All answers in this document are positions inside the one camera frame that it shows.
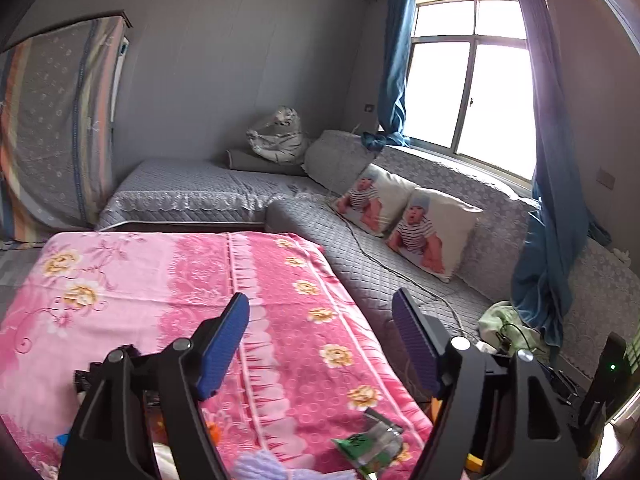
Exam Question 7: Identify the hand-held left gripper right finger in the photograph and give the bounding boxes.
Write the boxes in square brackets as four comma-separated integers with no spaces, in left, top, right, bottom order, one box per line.
[391,287,583,480]

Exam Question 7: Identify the yellow bin with black liner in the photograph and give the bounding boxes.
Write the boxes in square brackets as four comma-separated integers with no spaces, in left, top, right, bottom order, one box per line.
[429,394,485,473]

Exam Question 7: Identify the grey quilted corner sofa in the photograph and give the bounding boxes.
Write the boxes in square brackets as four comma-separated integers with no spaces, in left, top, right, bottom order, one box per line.
[95,130,640,411]

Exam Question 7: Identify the green snack wrapper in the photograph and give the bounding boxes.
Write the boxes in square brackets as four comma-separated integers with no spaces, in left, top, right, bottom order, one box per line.
[331,407,405,476]

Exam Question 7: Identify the light green cloth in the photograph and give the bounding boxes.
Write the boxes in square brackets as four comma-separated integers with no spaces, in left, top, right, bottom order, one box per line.
[477,300,551,356]

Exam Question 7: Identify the baby print pillow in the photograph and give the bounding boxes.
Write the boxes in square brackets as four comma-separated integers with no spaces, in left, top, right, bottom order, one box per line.
[385,187,483,283]
[332,162,418,238]

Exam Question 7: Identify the pink floral blanket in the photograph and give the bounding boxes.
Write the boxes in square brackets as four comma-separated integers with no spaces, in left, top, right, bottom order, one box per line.
[0,230,436,480]

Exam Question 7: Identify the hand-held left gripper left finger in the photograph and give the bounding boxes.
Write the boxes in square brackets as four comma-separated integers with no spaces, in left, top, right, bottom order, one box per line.
[60,292,251,480]

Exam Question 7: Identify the large framed window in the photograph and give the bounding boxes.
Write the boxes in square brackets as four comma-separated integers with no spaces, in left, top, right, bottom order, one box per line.
[402,0,538,186]

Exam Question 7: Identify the grey bolster cushion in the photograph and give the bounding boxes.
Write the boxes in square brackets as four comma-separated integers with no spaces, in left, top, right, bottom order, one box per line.
[225,149,306,176]

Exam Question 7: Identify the side window with green grille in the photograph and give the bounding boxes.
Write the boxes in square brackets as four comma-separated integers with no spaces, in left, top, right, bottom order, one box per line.
[622,330,640,371]

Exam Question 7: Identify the purple knitted item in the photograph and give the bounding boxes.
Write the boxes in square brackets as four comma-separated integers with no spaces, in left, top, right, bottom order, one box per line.
[234,451,351,480]

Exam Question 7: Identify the blue curtain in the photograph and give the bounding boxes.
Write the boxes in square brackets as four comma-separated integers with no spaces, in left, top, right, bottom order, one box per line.
[361,0,418,151]
[510,0,613,351]

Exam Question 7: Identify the white cable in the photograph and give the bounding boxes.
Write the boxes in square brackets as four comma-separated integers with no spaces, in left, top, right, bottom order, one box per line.
[340,205,466,336]

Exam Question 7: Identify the white tiger plush toy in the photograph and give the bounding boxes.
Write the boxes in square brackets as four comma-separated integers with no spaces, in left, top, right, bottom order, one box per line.
[245,105,308,165]

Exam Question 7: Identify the black cable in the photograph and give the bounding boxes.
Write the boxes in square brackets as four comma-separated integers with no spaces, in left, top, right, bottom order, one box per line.
[497,322,536,356]

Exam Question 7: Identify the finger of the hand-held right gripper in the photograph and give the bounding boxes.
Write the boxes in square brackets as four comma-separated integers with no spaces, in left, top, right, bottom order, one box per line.
[542,365,582,407]

